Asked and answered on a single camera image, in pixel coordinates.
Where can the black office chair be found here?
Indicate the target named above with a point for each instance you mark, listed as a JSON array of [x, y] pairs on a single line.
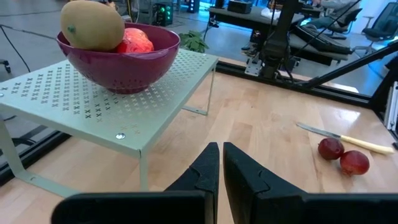
[[382, 28]]

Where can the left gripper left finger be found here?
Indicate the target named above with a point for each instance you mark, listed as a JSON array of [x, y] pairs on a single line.
[[186, 208]]

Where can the pale green perforated metal shelf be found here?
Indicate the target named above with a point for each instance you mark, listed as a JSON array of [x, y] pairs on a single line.
[[124, 124]]

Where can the green potted plant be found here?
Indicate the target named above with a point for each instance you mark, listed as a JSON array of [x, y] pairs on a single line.
[[192, 42]]

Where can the red yellow mango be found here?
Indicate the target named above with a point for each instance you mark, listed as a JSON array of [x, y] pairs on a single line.
[[135, 42]]

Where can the purple colander bowl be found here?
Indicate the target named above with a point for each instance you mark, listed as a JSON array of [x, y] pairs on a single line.
[[124, 71]]

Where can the dark red plum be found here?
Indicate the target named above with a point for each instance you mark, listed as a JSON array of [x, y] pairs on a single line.
[[354, 162], [331, 148]]

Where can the computer tower with green lights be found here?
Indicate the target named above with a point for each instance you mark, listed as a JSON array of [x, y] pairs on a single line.
[[163, 14]]

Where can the brown kiwi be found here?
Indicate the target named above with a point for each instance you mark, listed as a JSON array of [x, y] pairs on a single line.
[[93, 26]]

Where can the dark office desk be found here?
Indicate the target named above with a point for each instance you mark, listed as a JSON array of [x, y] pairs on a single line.
[[248, 18]]

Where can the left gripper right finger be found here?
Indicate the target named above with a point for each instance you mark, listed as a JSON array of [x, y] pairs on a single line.
[[280, 208]]

